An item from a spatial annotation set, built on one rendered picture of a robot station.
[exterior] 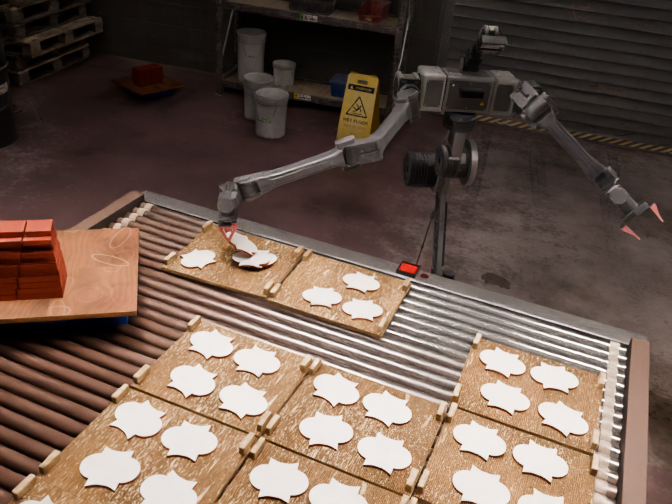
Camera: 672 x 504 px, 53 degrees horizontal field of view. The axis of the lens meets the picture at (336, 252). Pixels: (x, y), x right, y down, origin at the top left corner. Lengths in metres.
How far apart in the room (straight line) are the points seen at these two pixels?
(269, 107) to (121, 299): 3.97
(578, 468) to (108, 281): 1.48
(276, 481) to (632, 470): 0.93
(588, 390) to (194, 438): 1.17
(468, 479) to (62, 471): 1.00
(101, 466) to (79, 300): 0.58
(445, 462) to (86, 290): 1.18
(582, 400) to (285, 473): 0.93
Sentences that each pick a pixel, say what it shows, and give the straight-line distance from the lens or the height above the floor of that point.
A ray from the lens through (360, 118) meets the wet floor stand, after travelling 5.94.
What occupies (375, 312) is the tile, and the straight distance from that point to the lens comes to 2.30.
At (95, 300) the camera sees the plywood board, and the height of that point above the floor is 1.04.
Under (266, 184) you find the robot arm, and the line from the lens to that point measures 2.35.
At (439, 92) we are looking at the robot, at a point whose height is 1.46.
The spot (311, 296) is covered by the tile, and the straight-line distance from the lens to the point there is 2.34.
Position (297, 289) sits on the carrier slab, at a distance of 2.39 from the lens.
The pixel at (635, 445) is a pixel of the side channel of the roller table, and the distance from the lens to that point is 2.10.
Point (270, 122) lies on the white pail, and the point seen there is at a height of 0.15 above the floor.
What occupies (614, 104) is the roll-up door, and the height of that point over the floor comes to 0.39.
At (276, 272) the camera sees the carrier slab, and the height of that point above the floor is 0.94.
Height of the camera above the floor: 2.29
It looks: 31 degrees down
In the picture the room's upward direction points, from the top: 6 degrees clockwise
